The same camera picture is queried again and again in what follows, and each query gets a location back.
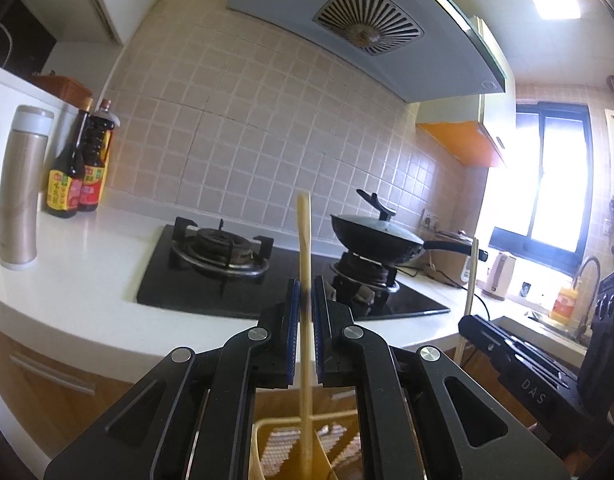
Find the dark framed window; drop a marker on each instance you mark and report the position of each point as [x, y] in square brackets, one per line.
[532, 245]

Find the black wok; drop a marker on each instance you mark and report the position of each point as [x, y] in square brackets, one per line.
[387, 252]

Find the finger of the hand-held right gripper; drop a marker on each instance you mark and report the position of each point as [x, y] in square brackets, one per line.
[532, 385]
[492, 336]

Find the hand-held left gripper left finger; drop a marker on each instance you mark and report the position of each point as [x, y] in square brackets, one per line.
[293, 330]

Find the white electric kettle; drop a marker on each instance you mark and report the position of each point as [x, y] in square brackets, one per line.
[502, 275]

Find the metal faucet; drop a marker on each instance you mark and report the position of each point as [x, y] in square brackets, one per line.
[584, 280]

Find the champagne steel thermos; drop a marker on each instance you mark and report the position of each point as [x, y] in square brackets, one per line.
[22, 185]

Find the white rice cooker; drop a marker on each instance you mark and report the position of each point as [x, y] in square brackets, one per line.
[449, 265]

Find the wooden chopstick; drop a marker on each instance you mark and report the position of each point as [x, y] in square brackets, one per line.
[303, 260]
[472, 280]

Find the orange wall cabinet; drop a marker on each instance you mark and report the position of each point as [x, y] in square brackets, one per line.
[462, 142]

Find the wide dark sauce bottle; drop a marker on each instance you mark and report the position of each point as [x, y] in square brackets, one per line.
[94, 160]

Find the black gas stove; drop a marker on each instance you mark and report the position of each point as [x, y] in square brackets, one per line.
[157, 285]

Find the wooden base cabinet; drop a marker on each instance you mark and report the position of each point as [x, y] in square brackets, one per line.
[32, 410]

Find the slim dark sauce bottle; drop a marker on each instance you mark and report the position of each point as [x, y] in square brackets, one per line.
[62, 185]

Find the yellow plastic utensil basket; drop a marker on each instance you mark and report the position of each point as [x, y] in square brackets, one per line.
[255, 450]

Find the yellow dish soap bottle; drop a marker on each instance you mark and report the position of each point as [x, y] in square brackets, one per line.
[563, 305]

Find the brown wicker basket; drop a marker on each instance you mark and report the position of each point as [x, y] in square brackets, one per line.
[67, 89]

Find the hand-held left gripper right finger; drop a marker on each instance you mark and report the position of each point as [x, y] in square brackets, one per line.
[320, 330]

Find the wall socket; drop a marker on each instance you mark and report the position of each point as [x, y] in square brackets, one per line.
[430, 219]

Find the white range hood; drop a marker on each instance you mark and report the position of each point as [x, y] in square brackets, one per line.
[297, 5]

